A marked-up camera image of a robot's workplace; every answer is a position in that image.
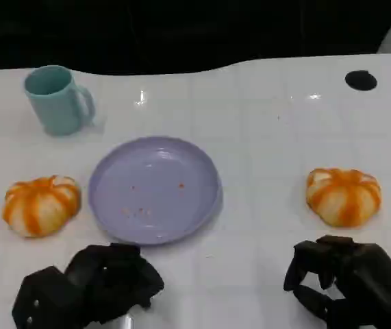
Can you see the black round table grommet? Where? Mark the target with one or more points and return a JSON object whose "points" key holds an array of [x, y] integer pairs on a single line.
{"points": [[361, 80]]}

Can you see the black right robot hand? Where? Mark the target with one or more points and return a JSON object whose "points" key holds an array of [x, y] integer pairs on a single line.
{"points": [[369, 274]]}

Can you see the pale green mug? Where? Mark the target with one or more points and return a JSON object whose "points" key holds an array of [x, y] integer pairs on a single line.
{"points": [[54, 109]]}

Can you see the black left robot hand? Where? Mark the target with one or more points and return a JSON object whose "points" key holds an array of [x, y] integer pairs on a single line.
{"points": [[116, 277]]}

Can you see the lilac plate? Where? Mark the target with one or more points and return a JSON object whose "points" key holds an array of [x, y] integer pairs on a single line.
{"points": [[154, 205]]}

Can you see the orange white toy bread roll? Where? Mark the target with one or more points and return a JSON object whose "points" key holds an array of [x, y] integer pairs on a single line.
{"points": [[41, 209], [344, 198]]}

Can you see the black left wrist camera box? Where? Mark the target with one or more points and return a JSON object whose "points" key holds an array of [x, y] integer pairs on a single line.
{"points": [[48, 298]]}

